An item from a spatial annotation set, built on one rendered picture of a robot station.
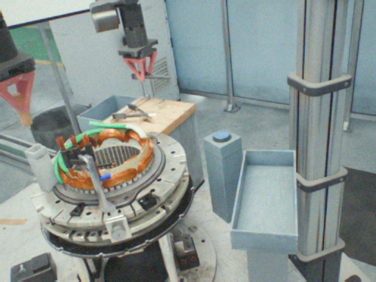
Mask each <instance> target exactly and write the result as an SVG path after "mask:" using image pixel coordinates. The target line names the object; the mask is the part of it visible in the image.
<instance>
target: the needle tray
mask: <svg viewBox="0 0 376 282"><path fill-rule="evenodd" d="M229 232H230V238H231V249H238V250H246V251H247V268H248V280H249V282H289V271H288V254H294V255H297V238H298V233H297V187H296V164H295V151H274V150H245V151H244V157H243V161H242V166H241V173H240V177H239V183H238V189H237V192H236V198H235V204H234V210H233V214H232V221H231V227H230V230H229Z"/></svg>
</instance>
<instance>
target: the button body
mask: <svg viewBox="0 0 376 282"><path fill-rule="evenodd" d="M222 130H223V131H227V132H228V133H230V134H231V139H230V140H229V141H228V142H214V141H213V139H212V136H213V135H214V133H213V134H211V135H209V136H207V137H205V138H203V144H204V148H205V157H206V166H207V171H208V180H209V189H210V193H211V206H212V211H213V212H214V213H215V214H216V215H217V216H219V217H220V218H221V219H223V220H224V221H225V222H227V224H229V223H230V222H231V221H232V214H233V210H234V204H235V198H236V192H237V189H238V183H239V177H240V173H241V166H242V161H243V156H242V140H241V137H240V136H237V135H236V134H235V133H231V132H229V131H228V130H225V129H221V130H219V131H222Z"/></svg>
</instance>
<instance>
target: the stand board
mask: <svg viewBox="0 0 376 282"><path fill-rule="evenodd" d="M142 98H144V97H140V98H138V99H137V100H136V101H134V102H133V103H132V104H135V103H137V102H138V101H139V100H141V99H142ZM160 101H163V99H159V98H150V99H149V100H148V101H146V102H145V103H144V104H142V105H140V106H139V107H138V108H140V109H141V110H142V111H144V112H147V113H153V114H156V115H149V117H152V118H148V119H147V120H146V121H144V122H143V123H142V124H140V120H139V118H138V117H133V118H126V119H125V120H119V121H117V122H115V123H119V124H132V125H134V126H136V127H140V129H142V130H145V133H149V132H150V131H154V132H157V133H161V134H165V135H168V134H169V133H171V132H172V131H173V130H175V129H176V127H178V126H179V125H180V124H181V123H183V122H184V121H185V120H186V119H187V118H188V117H189V116H190V115H192V114H193V112H196V106H195V104H190V103H185V102H180V101H168V100H165V102H166V106H164V107H163V108H162V109H159V107H158V103H160ZM125 109H128V107H127V106H126V107H125V108H124V109H122V110H120V111H119V112H117V113H121V112H123V111H125ZM135 114H140V113H139V112H135V111H134V110H133V111H132V112H130V113H128V115H135ZM111 119H112V116H111V117H110V118H108V119H106V120H105V121H104V122H103V123H110V120H111Z"/></svg>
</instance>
